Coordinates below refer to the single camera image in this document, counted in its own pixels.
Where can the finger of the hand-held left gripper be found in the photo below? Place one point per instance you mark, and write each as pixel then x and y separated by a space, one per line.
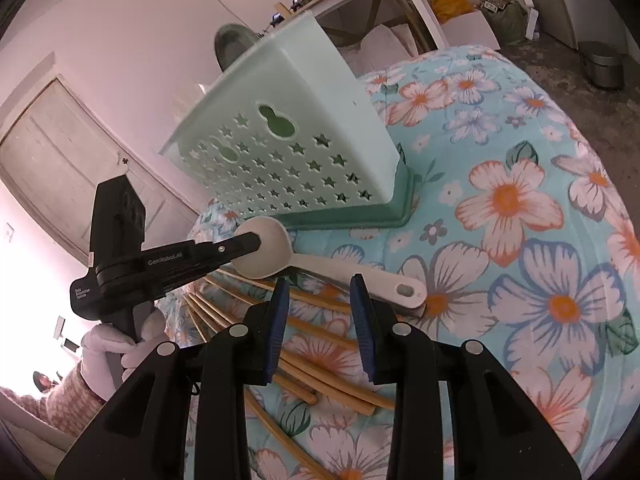
pixel 225 252

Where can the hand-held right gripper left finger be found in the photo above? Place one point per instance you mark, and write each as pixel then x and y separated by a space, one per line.
pixel 280 330

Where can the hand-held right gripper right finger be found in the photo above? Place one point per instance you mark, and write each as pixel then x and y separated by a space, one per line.
pixel 360 330

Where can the pile of bamboo chopsticks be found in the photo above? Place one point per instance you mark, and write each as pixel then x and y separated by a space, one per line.
pixel 240 280

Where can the white spoon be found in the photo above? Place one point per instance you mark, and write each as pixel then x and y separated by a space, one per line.
pixel 272 255

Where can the mint green utensil basket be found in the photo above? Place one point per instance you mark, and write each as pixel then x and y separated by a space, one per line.
pixel 300 85

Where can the green spoon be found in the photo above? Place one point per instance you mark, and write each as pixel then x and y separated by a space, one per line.
pixel 230 45

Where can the person's left forearm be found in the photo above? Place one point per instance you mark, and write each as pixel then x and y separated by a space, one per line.
pixel 55 405

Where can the person's left hand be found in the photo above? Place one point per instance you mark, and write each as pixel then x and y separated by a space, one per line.
pixel 100 347

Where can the white door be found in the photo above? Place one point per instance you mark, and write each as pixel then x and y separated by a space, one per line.
pixel 60 160

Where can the floral blanket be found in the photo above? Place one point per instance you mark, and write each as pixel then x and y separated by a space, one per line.
pixel 500 270

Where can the white sack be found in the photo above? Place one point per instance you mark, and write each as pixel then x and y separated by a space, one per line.
pixel 385 42

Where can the white desk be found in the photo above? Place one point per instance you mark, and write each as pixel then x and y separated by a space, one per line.
pixel 420 7

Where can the white box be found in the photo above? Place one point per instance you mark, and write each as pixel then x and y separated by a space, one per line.
pixel 470 27

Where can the yellow plastic bag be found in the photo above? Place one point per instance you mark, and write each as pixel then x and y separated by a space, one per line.
pixel 450 0

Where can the green bag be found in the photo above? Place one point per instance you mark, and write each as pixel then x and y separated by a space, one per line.
pixel 507 22

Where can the grey rice cooker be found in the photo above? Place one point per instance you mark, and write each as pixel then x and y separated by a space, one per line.
pixel 602 67

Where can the white narrow carton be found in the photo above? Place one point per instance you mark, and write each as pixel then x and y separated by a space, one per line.
pixel 525 0

